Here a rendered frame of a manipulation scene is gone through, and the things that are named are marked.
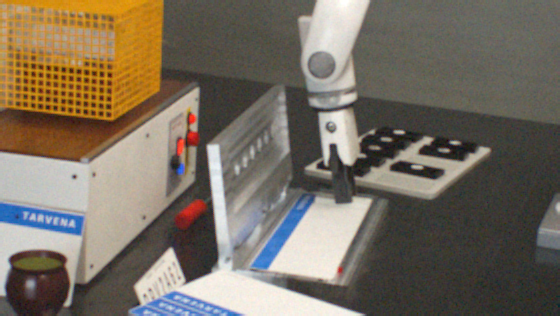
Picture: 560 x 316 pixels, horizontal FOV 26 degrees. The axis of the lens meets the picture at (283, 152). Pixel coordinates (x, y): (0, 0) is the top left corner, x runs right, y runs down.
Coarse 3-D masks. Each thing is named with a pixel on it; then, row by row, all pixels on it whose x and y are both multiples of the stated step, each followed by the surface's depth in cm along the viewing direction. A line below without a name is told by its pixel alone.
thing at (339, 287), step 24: (288, 192) 220; (312, 192) 221; (264, 216) 202; (384, 216) 215; (264, 240) 194; (360, 240) 197; (216, 264) 183; (240, 264) 183; (360, 264) 190; (288, 288) 180; (312, 288) 179; (336, 288) 178
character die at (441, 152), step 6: (426, 144) 259; (420, 150) 254; (426, 150) 254; (432, 150) 255; (438, 150) 255; (444, 150) 255; (450, 150) 256; (456, 150) 256; (462, 150) 256; (432, 156) 254; (438, 156) 253; (444, 156) 253; (450, 156) 252; (456, 156) 252; (462, 156) 252; (468, 156) 256
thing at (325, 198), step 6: (318, 192) 217; (324, 192) 217; (318, 198) 215; (324, 198) 214; (330, 198) 214; (354, 198) 216; (360, 198) 216; (366, 198) 216; (330, 204) 214; (336, 204) 214; (342, 204) 214; (348, 204) 214; (354, 204) 213; (360, 204) 213; (366, 204) 213
